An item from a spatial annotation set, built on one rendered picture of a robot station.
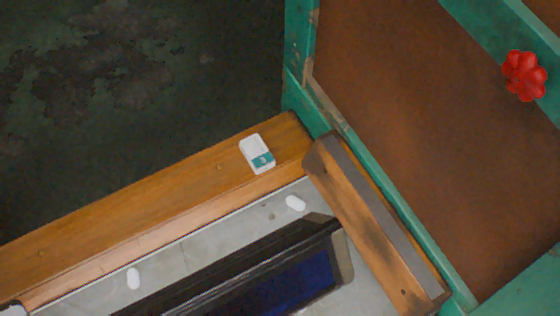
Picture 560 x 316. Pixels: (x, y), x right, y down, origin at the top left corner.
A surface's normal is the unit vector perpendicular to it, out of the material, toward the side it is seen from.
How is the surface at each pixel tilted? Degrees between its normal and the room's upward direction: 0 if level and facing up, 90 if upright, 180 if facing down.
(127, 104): 0
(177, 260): 0
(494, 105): 90
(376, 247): 66
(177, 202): 0
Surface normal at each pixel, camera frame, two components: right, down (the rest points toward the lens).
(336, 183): -0.80, 0.20
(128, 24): 0.01, -0.50
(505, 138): -0.87, 0.43
